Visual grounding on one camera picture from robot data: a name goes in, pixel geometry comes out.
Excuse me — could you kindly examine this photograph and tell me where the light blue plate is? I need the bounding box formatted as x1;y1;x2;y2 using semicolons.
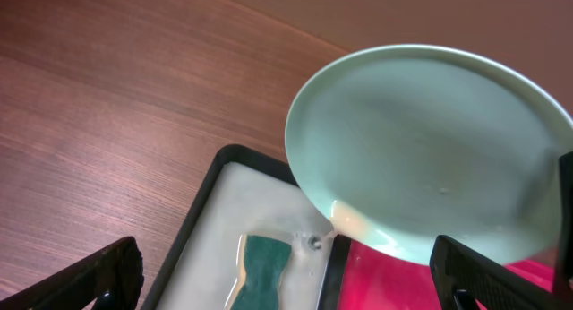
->
285;44;572;264

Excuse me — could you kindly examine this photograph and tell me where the black water tray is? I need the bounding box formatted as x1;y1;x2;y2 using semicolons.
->
142;144;351;309

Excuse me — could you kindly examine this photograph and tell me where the red plastic tray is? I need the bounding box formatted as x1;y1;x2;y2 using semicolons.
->
338;241;554;310

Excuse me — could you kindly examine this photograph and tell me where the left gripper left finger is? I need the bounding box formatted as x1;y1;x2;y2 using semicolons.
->
1;237;144;310

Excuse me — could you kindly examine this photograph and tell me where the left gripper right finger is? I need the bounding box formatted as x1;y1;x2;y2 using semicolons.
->
430;235;572;310

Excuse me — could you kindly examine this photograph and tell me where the green yellow sponge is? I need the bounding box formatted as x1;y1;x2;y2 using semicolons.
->
226;234;292;310

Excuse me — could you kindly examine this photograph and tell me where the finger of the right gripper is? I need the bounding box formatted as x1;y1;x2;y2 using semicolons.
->
552;151;573;297

